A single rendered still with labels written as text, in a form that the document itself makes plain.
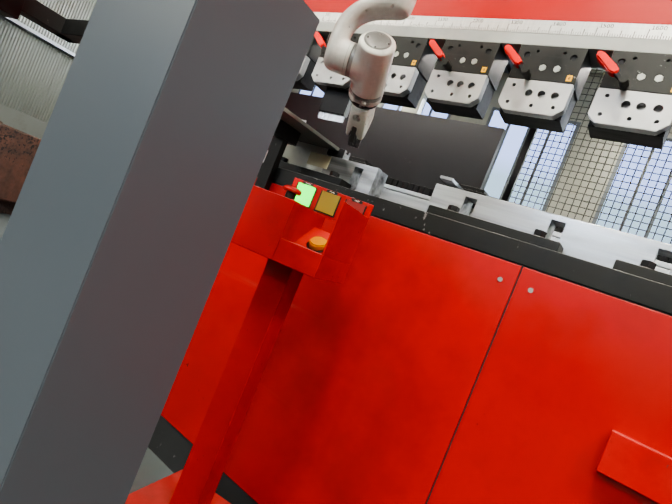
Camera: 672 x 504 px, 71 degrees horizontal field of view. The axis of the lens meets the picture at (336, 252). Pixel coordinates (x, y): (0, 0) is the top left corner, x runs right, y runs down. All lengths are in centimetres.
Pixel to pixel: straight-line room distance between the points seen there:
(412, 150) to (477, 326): 106
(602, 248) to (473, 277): 26
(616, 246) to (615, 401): 31
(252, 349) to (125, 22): 61
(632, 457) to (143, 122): 84
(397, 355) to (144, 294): 60
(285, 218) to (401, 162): 107
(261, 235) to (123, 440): 43
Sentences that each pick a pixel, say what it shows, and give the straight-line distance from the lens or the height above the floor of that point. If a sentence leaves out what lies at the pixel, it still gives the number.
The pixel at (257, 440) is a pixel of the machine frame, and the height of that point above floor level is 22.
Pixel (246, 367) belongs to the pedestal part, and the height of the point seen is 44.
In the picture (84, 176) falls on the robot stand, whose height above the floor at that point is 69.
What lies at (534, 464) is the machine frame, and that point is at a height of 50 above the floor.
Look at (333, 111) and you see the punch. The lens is 149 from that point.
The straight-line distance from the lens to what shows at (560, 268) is 97.
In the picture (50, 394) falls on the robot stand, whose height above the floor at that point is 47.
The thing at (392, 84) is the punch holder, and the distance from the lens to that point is 137.
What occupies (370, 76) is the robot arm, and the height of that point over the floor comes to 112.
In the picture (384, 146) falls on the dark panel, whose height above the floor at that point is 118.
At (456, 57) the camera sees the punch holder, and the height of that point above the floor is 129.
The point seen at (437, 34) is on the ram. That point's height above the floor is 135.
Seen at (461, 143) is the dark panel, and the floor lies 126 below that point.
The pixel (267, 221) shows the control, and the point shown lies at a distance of 91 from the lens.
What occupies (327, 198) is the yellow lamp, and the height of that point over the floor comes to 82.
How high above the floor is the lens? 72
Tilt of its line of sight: level
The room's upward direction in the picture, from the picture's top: 22 degrees clockwise
